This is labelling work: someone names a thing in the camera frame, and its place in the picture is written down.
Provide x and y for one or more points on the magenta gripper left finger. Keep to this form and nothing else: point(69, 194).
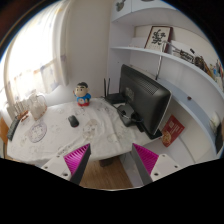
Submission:
point(71, 166)

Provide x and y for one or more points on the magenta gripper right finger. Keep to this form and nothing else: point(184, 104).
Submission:
point(151, 166)

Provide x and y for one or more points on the black computer mouse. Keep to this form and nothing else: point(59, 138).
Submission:
point(73, 121)

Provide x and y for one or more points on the white patterned tablecloth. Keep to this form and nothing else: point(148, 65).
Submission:
point(99, 126)

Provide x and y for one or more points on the red book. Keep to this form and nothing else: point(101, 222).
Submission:
point(172, 129)

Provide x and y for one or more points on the round patterned coaster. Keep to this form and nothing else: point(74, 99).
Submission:
point(37, 132)

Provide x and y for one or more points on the black computer monitor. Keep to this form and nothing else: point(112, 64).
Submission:
point(146, 96)

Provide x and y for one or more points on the clear glass pitcher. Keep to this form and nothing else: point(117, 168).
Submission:
point(37, 105)

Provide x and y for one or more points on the black remote control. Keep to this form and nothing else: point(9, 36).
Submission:
point(13, 128)

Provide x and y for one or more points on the cartoon boy figurine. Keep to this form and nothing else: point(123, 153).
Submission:
point(81, 92)

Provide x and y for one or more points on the black wifi router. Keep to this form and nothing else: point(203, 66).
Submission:
point(114, 98)

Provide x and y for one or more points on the white sheer curtain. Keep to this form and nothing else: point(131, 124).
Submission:
point(36, 58)

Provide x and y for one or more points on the framed calligraphy picture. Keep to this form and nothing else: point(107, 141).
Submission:
point(158, 38)

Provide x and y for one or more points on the white wall shelf unit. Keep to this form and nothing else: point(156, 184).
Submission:
point(193, 89)

